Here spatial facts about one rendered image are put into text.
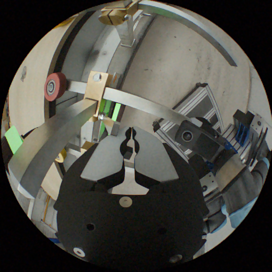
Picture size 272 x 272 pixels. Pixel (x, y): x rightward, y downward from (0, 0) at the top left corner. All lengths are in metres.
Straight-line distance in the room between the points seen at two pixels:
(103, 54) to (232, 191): 0.62
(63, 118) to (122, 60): 0.32
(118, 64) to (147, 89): 0.75
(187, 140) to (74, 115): 0.20
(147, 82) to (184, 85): 0.46
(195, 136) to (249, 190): 0.16
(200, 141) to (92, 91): 0.26
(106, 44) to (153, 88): 0.77
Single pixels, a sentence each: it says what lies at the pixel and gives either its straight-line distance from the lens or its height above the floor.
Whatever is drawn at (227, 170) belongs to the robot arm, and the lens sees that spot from 0.19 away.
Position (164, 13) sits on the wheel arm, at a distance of 0.24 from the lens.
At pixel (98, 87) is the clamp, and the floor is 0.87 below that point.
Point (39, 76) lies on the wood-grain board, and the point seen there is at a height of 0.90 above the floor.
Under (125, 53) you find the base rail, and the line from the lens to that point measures 0.42.
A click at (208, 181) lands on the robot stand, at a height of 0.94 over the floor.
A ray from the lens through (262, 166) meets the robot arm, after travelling 0.27.
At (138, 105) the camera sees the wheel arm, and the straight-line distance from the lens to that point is 0.24.
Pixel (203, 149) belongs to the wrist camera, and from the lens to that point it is 0.20.
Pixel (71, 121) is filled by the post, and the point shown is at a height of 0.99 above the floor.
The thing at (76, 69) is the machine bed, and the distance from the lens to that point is 0.51.
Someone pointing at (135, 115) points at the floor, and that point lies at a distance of 1.17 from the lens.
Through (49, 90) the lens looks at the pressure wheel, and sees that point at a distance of 0.29.
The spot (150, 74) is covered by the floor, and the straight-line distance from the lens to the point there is 1.11.
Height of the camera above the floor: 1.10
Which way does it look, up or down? 59 degrees down
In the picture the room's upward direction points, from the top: 178 degrees clockwise
